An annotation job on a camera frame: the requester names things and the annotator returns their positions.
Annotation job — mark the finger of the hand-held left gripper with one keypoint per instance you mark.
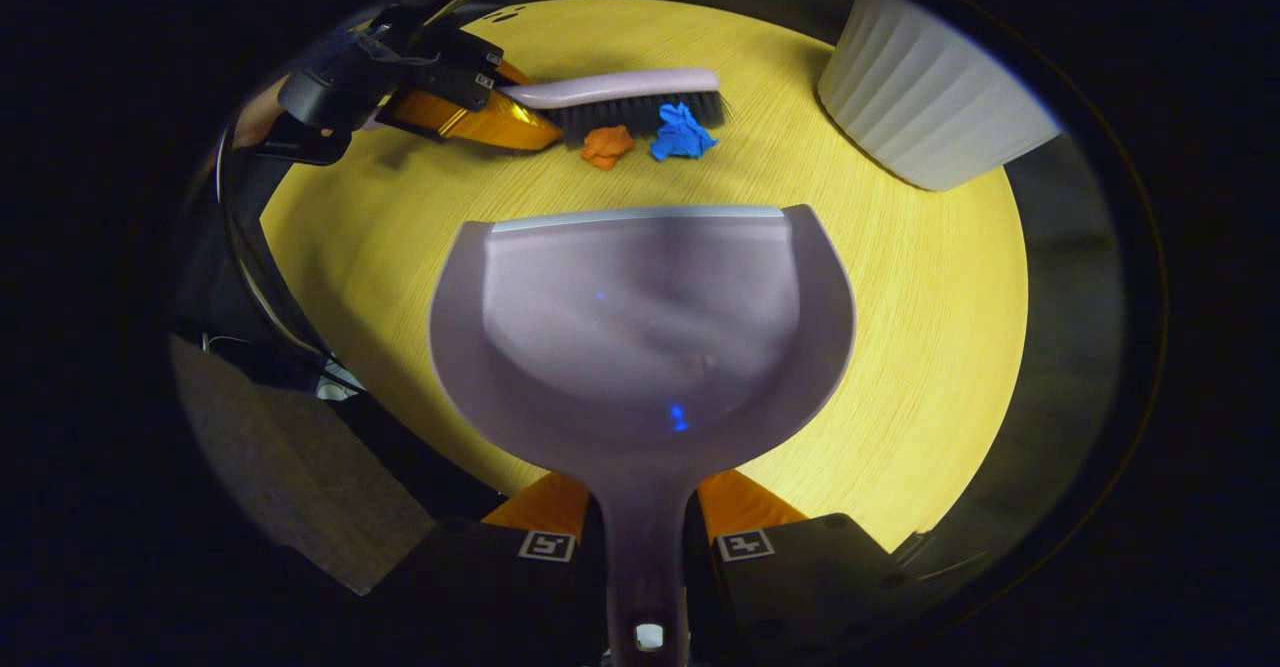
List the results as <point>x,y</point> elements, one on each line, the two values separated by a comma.
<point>450,82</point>
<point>470,50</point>

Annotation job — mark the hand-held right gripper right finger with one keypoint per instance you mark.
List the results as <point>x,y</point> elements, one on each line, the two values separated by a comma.
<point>800,587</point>

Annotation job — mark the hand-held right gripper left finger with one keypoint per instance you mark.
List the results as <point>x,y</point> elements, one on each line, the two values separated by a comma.
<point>480,587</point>

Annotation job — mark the orange paper trash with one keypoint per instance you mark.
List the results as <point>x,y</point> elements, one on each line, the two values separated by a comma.
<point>607,145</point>

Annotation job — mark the blue paper trash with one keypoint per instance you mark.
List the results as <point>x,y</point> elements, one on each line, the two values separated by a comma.
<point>680,137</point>

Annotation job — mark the lilac dustpan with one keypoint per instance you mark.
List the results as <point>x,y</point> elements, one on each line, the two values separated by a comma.
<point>640,327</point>

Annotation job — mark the white ribbed garbage bin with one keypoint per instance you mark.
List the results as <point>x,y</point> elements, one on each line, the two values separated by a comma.
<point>920,97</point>

